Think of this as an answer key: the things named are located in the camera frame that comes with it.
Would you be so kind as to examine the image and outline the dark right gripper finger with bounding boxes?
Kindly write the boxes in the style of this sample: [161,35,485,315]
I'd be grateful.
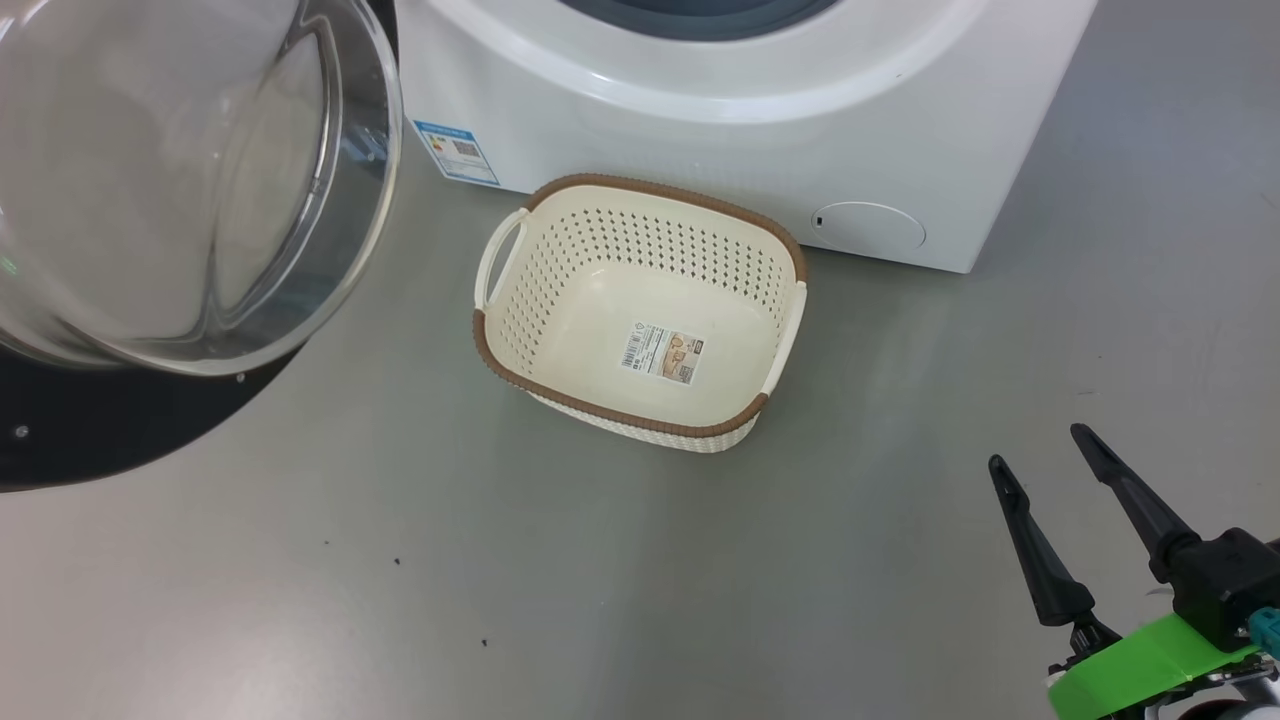
[988,455,1098,629]
[1070,423,1203,585]

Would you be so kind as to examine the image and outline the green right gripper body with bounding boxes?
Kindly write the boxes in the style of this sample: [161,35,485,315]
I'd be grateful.
[1047,615,1264,720]

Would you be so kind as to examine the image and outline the black glass washing machine door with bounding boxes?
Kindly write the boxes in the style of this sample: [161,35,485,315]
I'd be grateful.
[0,0,403,493]

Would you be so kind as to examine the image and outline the white washing machine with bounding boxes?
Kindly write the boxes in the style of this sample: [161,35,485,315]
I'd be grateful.
[395,0,1099,274]

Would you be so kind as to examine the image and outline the basket product label sticker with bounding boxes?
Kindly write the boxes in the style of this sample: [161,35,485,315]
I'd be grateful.
[620,320,707,386]

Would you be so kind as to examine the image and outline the cream laundry basket brown rim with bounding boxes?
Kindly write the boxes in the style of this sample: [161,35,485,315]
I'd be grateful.
[472,173,809,455]

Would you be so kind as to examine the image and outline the grey rubber door seal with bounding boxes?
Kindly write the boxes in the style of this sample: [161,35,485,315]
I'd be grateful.
[555,0,846,43]

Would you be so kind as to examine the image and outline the round white filter cover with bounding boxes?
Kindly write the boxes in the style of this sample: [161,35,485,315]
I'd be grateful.
[810,202,927,253]

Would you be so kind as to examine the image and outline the blue energy label sticker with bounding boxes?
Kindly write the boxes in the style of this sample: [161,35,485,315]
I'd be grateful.
[412,120,501,188]

